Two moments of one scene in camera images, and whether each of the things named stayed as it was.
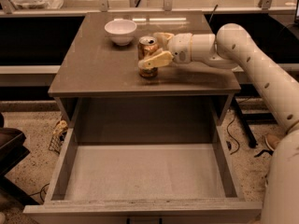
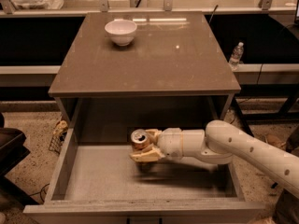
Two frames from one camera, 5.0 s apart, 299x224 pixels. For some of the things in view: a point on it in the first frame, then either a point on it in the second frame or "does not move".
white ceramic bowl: x=121 y=31 does not move
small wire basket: x=59 y=133 does not move
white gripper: x=180 y=48 to x=169 y=143
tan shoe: x=272 y=141 does not move
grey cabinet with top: x=99 y=85 does not move
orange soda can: x=147 y=46 to x=139 y=138
